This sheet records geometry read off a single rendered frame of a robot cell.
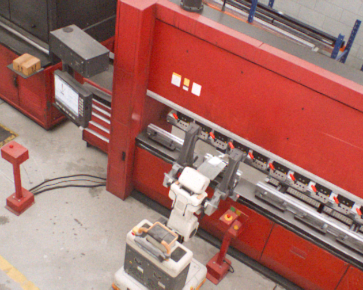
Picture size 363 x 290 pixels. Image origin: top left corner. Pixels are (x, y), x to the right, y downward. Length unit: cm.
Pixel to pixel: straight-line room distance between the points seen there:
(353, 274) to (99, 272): 232
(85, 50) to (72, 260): 206
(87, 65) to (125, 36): 44
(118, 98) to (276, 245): 201
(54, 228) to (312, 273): 256
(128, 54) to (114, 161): 133
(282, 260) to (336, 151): 136
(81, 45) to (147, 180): 171
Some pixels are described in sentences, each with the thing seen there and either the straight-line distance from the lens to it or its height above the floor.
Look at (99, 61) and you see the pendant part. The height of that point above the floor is 188.
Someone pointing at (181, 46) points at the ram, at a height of 200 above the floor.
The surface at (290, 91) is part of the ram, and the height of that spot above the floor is 205.
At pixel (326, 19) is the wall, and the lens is 883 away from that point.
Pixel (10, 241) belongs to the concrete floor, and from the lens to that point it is 549.
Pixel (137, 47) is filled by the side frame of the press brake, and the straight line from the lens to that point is 452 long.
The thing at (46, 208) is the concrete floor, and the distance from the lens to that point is 572.
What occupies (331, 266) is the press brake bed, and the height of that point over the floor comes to 63.
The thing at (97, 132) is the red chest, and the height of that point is 36.
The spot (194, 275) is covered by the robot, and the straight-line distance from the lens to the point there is 497.
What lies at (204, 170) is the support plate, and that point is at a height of 100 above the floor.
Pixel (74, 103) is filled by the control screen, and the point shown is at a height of 143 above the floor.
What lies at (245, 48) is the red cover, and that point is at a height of 225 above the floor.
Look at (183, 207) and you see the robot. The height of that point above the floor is 111.
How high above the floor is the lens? 434
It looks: 42 degrees down
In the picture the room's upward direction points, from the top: 11 degrees clockwise
